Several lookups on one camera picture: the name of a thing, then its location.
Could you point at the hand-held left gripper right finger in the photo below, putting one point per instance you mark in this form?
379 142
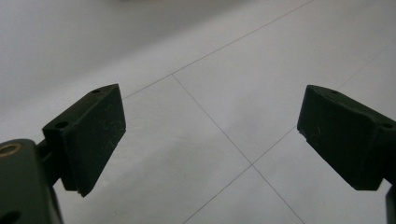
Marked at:
345 137

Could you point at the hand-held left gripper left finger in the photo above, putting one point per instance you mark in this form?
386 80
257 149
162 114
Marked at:
90 137

